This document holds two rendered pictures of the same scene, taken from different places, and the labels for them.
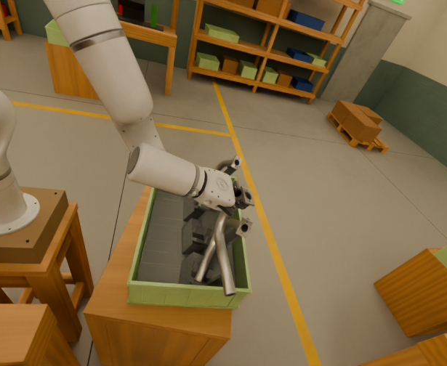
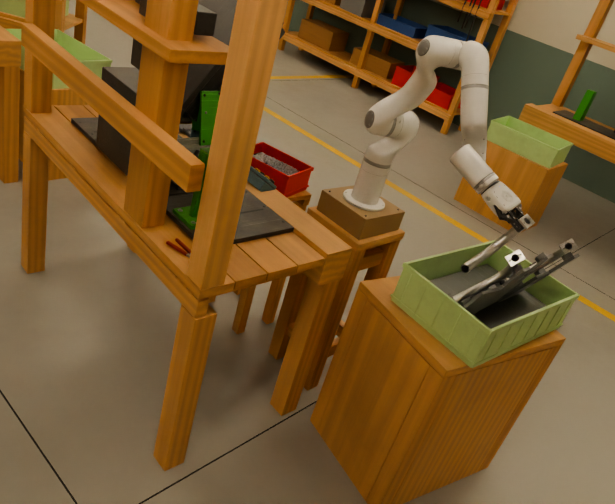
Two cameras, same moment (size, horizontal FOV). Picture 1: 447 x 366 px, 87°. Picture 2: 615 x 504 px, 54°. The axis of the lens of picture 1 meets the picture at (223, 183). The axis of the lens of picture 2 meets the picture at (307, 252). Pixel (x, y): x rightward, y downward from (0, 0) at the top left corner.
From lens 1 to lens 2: 1.69 m
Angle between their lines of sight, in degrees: 48
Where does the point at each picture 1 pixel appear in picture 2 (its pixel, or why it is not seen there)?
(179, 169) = (480, 165)
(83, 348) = (306, 398)
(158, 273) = not seen: hidden behind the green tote
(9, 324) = (331, 240)
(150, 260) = not seen: hidden behind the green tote
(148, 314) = (398, 313)
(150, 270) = not seen: hidden behind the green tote
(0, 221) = (360, 199)
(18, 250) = (357, 217)
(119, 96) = (468, 112)
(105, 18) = (480, 79)
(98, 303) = (372, 285)
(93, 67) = (464, 97)
